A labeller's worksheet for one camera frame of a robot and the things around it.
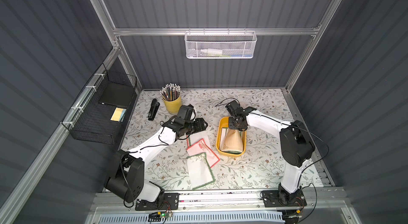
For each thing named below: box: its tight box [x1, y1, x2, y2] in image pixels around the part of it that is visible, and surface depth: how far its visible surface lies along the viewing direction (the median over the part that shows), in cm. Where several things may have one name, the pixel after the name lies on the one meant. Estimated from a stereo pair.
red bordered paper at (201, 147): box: [185, 138, 221, 168], surface depth 91 cm
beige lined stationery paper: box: [221, 128, 244, 153], surface depth 88 cm
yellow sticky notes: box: [109, 107, 127, 123], surface depth 77 cm
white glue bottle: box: [200, 48, 223, 56], surface depth 93 cm
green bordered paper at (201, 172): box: [185, 152, 216, 191], surface depth 85 cm
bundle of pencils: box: [159, 82, 182, 101], surface depth 99 cm
